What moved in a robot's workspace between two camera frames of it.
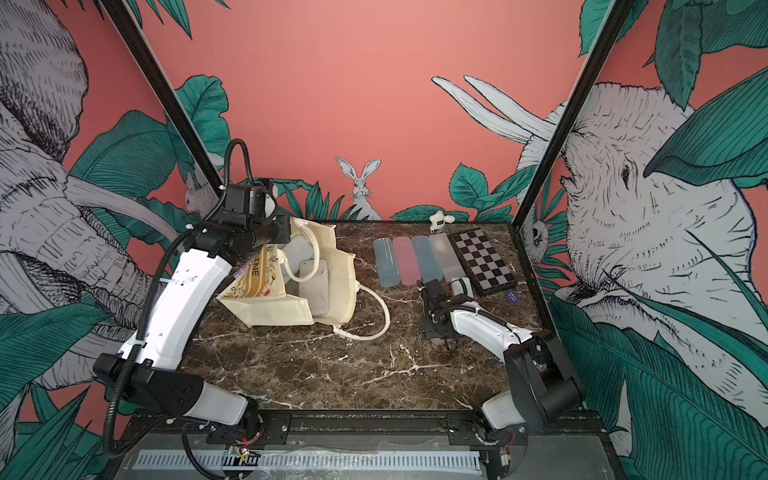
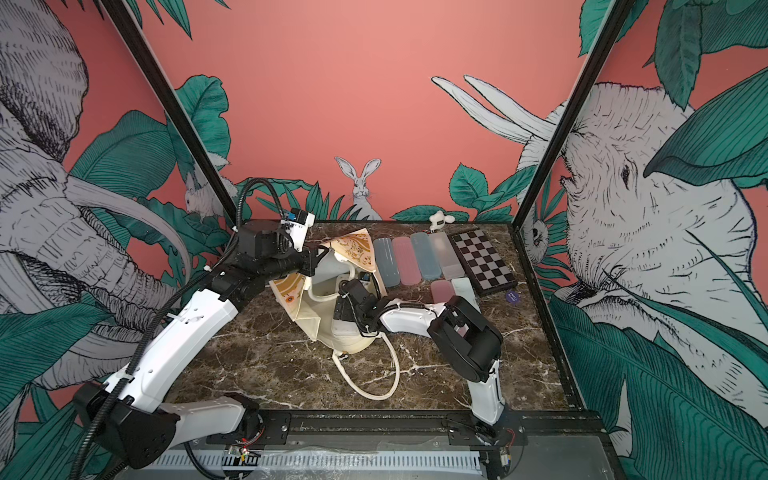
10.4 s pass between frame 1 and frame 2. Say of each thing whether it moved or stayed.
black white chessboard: stayed
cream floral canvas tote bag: moved
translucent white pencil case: stayed
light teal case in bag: stayed
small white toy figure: stayed
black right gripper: moved
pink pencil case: stayed
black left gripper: moved
